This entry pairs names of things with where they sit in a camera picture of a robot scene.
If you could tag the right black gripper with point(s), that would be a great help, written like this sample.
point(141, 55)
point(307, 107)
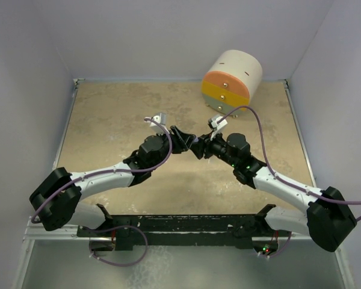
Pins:
point(198, 147)

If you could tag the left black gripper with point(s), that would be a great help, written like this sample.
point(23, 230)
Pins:
point(181, 141)

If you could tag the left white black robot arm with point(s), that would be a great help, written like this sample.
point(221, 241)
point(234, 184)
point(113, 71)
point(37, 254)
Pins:
point(56, 199)

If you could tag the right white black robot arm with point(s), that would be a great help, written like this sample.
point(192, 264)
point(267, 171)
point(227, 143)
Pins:
point(321, 214)

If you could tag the round cream drawer cabinet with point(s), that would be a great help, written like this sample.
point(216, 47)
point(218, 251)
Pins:
point(231, 81)

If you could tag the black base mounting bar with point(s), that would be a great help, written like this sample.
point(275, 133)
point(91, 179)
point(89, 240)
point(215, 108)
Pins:
point(242, 231)

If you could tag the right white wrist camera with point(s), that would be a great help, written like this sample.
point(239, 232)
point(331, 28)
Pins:
point(217, 124)

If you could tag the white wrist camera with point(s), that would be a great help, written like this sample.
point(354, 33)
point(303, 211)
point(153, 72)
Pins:
point(217, 124)
point(157, 123)

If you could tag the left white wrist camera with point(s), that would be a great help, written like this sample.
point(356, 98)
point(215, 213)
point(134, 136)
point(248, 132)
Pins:
point(157, 123)

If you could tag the aluminium frame rail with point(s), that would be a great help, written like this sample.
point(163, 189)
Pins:
point(106, 124)

